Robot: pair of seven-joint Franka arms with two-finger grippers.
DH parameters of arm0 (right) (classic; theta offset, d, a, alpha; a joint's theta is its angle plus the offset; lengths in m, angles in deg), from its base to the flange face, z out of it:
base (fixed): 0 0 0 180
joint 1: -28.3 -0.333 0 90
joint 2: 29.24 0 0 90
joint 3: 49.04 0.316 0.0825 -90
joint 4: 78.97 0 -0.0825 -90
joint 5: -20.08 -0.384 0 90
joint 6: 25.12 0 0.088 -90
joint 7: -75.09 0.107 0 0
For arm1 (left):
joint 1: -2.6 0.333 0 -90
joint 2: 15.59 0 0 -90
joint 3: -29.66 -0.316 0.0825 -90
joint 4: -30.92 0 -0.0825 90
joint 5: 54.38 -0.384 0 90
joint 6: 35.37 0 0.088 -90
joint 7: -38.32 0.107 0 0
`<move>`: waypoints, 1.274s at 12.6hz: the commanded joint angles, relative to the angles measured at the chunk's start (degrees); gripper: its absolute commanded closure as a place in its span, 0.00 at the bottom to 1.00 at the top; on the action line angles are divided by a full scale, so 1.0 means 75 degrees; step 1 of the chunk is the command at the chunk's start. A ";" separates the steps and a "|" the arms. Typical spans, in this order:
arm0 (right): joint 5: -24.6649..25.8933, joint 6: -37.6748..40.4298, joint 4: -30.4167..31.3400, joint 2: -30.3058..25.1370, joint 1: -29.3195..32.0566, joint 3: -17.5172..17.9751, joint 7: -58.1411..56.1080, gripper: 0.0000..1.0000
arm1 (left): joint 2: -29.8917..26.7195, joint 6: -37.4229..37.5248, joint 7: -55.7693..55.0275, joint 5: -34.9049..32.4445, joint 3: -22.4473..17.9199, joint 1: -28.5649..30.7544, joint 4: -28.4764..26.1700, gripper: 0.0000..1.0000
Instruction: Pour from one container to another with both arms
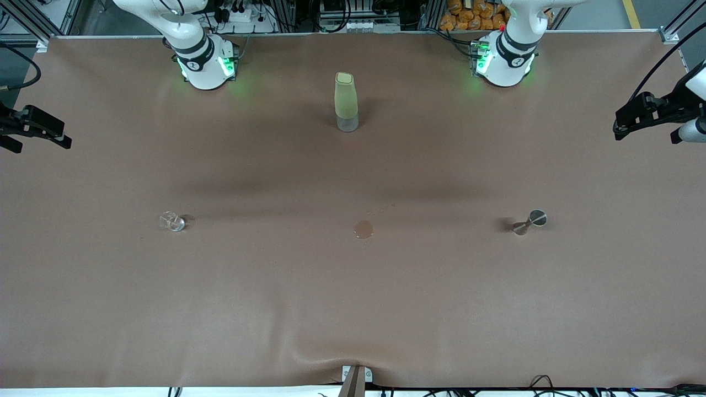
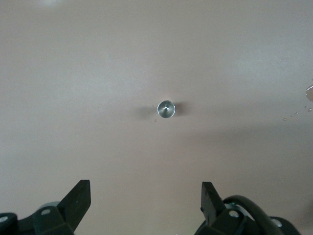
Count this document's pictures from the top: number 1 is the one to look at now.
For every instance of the small clear glass cup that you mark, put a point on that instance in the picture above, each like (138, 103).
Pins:
(175, 223)

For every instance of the aluminium frame strut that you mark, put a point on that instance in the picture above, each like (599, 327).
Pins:
(684, 16)
(74, 14)

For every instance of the metal mat corner bracket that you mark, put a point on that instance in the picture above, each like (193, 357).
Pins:
(42, 45)
(669, 36)

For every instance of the steel double jigger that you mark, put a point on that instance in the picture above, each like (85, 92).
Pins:
(538, 218)

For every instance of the white power strip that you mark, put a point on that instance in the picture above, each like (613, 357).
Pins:
(256, 25)

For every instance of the white connector block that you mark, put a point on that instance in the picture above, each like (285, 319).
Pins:
(358, 25)

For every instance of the black power strip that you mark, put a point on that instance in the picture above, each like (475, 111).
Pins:
(689, 388)

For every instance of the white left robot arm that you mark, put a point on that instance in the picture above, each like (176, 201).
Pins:
(504, 69)

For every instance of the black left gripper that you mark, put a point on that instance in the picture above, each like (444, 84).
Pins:
(669, 106)

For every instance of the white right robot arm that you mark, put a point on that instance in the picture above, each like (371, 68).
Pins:
(204, 69)

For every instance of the brown table mat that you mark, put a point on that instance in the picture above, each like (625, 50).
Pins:
(353, 303)

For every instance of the glass shaker with green top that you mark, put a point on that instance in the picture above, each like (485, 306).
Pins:
(346, 99)

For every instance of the pile of orange bags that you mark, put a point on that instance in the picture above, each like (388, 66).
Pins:
(469, 19)

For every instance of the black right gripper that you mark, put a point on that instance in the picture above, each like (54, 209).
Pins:
(6, 122)

